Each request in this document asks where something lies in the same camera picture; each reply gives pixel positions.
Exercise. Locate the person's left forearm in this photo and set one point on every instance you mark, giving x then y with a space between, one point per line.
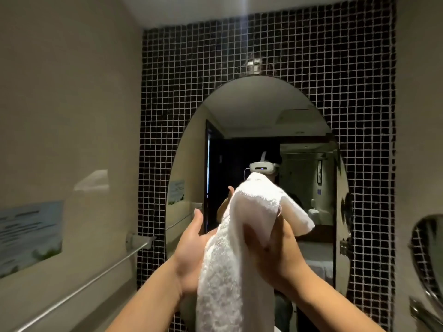
148 304

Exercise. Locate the round chrome magnifying mirror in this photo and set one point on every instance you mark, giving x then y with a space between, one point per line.
429 252

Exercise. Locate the person's right thumb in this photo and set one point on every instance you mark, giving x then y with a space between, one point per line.
254 240

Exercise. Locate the person's right hand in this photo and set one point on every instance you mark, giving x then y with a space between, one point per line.
277 255

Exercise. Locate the person's right forearm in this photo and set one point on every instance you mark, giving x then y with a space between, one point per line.
328 307

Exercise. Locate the chrome towel bar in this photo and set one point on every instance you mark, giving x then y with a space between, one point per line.
86 285

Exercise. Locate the chrome mirror clip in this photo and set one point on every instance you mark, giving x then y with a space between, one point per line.
346 247
254 65

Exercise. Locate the white terry towel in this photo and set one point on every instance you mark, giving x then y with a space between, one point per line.
232 273

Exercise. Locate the oval wall mirror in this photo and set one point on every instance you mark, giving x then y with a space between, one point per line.
259 110

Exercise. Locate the person's left thumb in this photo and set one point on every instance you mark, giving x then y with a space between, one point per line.
197 226

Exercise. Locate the blue and green wall notice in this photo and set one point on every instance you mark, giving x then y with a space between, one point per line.
31 235

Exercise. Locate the person's left hand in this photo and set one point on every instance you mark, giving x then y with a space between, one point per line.
188 255

